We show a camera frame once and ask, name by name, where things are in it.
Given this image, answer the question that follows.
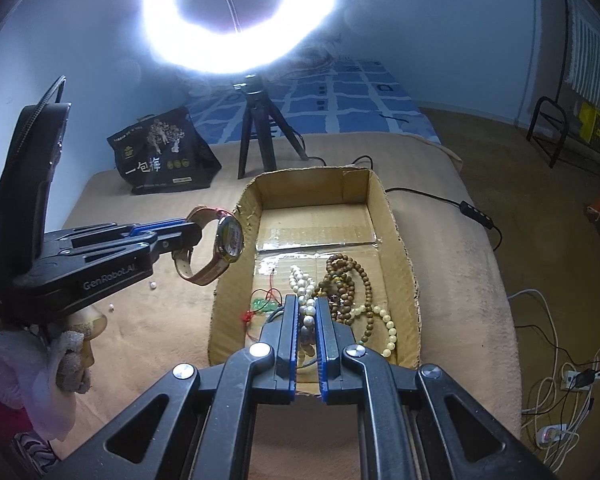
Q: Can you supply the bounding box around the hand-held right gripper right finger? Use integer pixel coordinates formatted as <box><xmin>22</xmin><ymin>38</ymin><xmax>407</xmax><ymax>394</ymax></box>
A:
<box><xmin>315</xmin><ymin>298</ymin><xmax>556</xmax><ymax>480</ymax></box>

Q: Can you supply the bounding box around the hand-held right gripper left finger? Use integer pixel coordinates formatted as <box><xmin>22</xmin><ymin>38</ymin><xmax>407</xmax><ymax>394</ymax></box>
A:
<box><xmin>62</xmin><ymin>294</ymin><xmax>300</xmax><ymax>480</ymax></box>

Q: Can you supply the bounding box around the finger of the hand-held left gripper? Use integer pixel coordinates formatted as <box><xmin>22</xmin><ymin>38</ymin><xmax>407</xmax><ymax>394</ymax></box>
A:
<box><xmin>44</xmin><ymin>216</ymin><xmax>204</xmax><ymax>250</ymax></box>
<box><xmin>36</xmin><ymin>229</ymin><xmax>204</xmax><ymax>273</ymax></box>

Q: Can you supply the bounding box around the green pendant red cord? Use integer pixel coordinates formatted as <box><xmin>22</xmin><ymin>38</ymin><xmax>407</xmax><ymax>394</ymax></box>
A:
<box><xmin>242</xmin><ymin>296</ymin><xmax>278</xmax><ymax>328</ymax></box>

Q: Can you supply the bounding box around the white pearl bead bracelet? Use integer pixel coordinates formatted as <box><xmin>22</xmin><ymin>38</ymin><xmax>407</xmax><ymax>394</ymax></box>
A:
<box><xmin>287</xmin><ymin>264</ymin><xmax>319</xmax><ymax>352</ymax></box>

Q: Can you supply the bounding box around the brown strap wristwatch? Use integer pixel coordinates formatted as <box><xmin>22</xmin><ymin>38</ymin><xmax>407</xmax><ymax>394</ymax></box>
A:
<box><xmin>172</xmin><ymin>204</ymin><xmax>245</xmax><ymax>286</ymax></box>

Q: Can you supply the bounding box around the cream bead bracelet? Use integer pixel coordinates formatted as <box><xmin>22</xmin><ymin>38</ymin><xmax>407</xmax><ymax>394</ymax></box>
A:
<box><xmin>352</xmin><ymin>302</ymin><xmax>399</xmax><ymax>359</ymax></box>

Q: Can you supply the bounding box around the brown wooden bead necklace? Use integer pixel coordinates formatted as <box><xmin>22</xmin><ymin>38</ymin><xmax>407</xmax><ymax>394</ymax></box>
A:
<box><xmin>317</xmin><ymin>253</ymin><xmax>381</xmax><ymax>344</ymax></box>

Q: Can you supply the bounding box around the cardboard box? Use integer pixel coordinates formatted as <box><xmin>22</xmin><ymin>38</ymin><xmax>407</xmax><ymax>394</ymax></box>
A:
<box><xmin>207</xmin><ymin>165</ymin><xmax>424</xmax><ymax>397</ymax></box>

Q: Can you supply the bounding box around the person's left forearm white sleeve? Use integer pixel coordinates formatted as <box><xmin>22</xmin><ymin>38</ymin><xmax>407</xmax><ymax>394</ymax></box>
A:
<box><xmin>0</xmin><ymin>327</ymin><xmax>93</xmax><ymax>442</ymax></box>

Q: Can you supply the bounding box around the person's left hand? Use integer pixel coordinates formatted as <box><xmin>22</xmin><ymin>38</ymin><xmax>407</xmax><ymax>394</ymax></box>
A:
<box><xmin>71</xmin><ymin>306</ymin><xmax>109</xmax><ymax>370</ymax></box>

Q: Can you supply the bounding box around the black printed bag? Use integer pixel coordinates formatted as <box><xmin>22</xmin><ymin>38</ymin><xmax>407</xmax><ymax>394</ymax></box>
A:
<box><xmin>106</xmin><ymin>106</ymin><xmax>223</xmax><ymax>196</ymax></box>

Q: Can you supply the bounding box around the black tripod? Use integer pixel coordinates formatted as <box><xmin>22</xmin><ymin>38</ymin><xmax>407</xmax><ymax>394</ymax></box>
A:
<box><xmin>229</xmin><ymin>73</ymin><xmax>309</xmax><ymax>180</ymax></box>

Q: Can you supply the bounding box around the red garment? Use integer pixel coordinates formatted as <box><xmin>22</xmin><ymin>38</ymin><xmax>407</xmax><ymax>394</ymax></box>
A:
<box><xmin>0</xmin><ymin>384</ymin><xmax>34</xmax><ymax>441</ymax></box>

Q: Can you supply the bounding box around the black white patterned cloth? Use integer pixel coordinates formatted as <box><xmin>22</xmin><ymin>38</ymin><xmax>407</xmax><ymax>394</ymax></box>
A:
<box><xmin>12</xmin><ymin>429</ymin><xmax>57</xmax><ymax>477</ymax></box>

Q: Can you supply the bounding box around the blue patterned bedsheet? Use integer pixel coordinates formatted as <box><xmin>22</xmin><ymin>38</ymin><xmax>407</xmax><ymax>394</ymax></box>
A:
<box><xmin>184</xmin><ymin>54</ymin><xmax>444</xmax><ymax>144</ymax></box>

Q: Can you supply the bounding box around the black clothes rack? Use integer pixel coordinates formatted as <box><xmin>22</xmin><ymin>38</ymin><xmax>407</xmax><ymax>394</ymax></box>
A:
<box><xmin>525</xmin><ymin>0</ymin><xmax>600</xmax><ymax>181</ymax></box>

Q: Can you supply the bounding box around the yellow crate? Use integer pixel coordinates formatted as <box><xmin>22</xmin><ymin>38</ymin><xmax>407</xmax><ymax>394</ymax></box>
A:
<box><xmin>577</xmin><ymin>101</ymin><xmax>600</xmax><ymax>151</ymax></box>

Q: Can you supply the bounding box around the white striped towel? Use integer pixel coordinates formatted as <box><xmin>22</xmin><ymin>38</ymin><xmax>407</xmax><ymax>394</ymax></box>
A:
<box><xmin>562</xmin><ymin>0</ymin><xmax>600</xmax><ymax>101</ymax></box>

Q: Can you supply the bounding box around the black braided cable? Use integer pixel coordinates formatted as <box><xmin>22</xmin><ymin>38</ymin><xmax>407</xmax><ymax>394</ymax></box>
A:
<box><xmin>27</xmin><ymin>76</ymin><xmax>67</xmax><ymax>111</ymax></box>

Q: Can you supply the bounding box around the ring light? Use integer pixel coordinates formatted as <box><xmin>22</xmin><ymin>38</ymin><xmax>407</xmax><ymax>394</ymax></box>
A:
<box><xmin>139</xmin><ymin>0</ymin><xmax>345</xmax><ymax>81</ymax></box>

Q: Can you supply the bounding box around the black cable with switch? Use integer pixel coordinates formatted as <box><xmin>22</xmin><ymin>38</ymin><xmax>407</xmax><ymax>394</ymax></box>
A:
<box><xmin>299</xmin><ymin>154</ymin><xmax>501</xmax><ymax>251</ymax></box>

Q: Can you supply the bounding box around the thin black cable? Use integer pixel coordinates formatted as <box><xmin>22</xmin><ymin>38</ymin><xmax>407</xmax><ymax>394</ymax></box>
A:
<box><xmin>514</xmin><ymin>314</ymin><xmax>600</xmax><ymax>377</ymax></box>

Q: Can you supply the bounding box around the power strip with cables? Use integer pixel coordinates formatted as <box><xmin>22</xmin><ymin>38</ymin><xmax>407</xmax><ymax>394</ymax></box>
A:
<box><xmin>507</xmin><ymin>287</ymin><xmax>600</xmax><ymax>467</ymax></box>

